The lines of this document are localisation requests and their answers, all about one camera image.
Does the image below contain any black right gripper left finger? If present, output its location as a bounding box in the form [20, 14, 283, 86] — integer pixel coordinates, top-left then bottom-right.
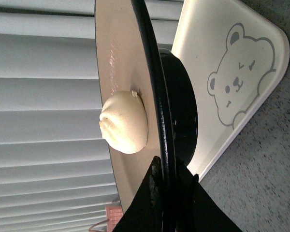
[114, 156, 163, 232]

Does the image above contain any tan plate with black rim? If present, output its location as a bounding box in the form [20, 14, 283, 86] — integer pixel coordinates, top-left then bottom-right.
[95, 0, 198, 211]

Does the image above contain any white steamed bun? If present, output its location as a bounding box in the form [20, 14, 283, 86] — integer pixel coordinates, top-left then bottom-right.
[99, 90, 148, 154]

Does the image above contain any cream bear tray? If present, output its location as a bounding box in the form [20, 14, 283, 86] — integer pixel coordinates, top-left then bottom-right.
[172, 0, 290, 178]

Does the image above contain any pink perforated board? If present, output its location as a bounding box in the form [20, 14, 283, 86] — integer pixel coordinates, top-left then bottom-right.
[105, 206, 124, 232]

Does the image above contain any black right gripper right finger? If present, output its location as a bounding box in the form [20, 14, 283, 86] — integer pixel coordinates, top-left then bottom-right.
[175, 161, 240, 232]

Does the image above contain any grey pleated curtain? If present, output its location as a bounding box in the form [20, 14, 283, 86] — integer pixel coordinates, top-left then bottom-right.
[0, 0, 184, 232]

